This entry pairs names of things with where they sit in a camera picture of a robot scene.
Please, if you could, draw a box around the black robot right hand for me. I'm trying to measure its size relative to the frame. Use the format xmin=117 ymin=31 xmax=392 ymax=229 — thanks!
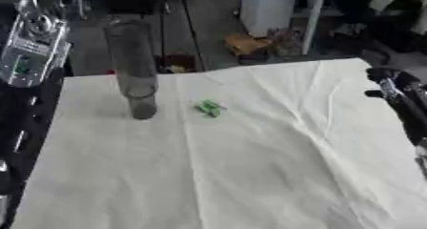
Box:
xmin=363 ymin=66 xmax=427 ymax=145

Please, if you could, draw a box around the white cabinet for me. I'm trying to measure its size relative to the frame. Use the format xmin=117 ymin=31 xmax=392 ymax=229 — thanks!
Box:
xmin=238 ymin=0 xmax=300 ymax=38

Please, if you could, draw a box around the green artificial flower sprig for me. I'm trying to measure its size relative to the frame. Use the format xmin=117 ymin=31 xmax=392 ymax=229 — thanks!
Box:
xmin=193 ymin=98 xmax=229 ymax=119

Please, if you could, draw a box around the black tripod leg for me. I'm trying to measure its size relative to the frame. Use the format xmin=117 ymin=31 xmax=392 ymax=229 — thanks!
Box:
xmin=156 ymin=0 xmax=169 ymax=73
xmin=174 ymin=0 xmax=209 ymax=73

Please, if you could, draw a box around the dark red box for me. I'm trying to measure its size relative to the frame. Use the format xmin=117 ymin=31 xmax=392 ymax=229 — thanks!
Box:
xmin=156 ymin=52 xmax=200 ymax=74

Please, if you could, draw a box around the white chair frame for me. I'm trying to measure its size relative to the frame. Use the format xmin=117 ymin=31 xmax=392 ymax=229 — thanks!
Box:
xmin=300 ymin=0 xmax=334 ymax=56

